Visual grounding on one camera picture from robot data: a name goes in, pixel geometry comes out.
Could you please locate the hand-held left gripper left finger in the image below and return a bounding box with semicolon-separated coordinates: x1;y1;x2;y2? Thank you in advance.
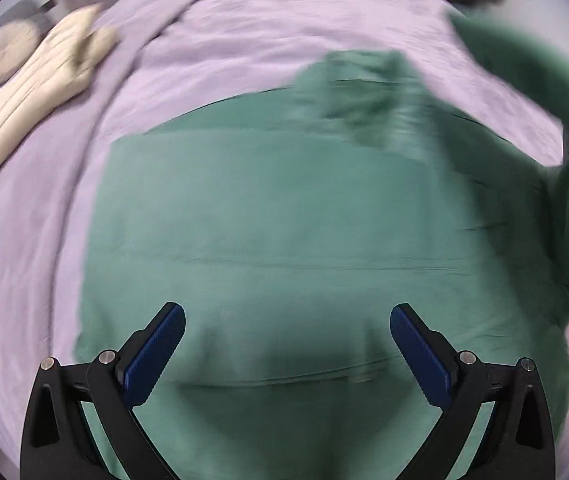
19;301;188;480

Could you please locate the cream quilted garment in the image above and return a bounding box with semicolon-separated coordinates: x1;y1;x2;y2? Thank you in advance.
0;4;118;198

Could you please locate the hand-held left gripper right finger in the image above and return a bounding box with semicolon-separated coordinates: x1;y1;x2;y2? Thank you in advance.
389;302;558;480

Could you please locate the round grey object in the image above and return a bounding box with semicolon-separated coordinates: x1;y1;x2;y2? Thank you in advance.
0;19;45;87

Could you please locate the purple blanket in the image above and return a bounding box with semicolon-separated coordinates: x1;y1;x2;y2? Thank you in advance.
0;0;569;461

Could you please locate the green shirt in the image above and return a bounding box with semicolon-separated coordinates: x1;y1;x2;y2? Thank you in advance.
74;12;569;480

